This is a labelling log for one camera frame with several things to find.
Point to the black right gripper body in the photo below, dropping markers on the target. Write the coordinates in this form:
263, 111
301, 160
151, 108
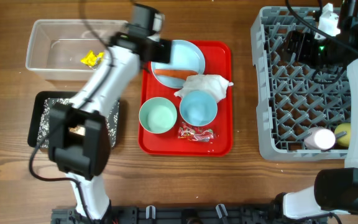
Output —
316, 53

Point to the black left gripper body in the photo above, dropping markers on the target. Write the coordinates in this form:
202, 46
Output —
161, 51

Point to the orange carrot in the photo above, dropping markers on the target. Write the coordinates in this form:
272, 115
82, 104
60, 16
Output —
181, 74

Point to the yellow snack wrapper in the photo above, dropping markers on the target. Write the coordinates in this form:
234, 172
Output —
92, 60

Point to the mint green bowl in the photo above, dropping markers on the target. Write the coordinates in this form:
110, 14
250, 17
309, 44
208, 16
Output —
157, 115

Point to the white tissue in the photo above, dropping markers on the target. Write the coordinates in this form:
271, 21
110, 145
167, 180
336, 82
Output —
215, 85

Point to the light blue bowl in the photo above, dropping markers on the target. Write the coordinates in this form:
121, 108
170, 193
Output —
198, 108

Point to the pink cup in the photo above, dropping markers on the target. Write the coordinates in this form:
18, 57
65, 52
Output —
319, 138

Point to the yellow cup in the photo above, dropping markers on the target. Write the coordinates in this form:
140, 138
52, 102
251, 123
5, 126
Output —
343, 134

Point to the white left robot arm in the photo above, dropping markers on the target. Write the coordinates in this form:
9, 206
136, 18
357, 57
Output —
78, 139

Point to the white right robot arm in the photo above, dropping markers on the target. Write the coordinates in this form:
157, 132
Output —
334, 190

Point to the grey dishwasher rack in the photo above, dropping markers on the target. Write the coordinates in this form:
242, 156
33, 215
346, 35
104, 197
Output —
290, 103

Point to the light blue plate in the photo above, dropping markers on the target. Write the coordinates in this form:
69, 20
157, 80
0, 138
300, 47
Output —
184, 56

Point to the red tray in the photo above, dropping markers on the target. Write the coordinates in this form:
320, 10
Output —
218, 62

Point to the clear plastic bin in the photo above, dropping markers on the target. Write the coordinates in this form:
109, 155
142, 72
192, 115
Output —
56, 47

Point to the red candy wrapper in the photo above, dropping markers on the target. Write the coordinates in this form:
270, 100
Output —
194, 133

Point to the black tray with rice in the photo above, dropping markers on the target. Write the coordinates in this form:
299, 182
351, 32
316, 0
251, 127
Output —
44, 100

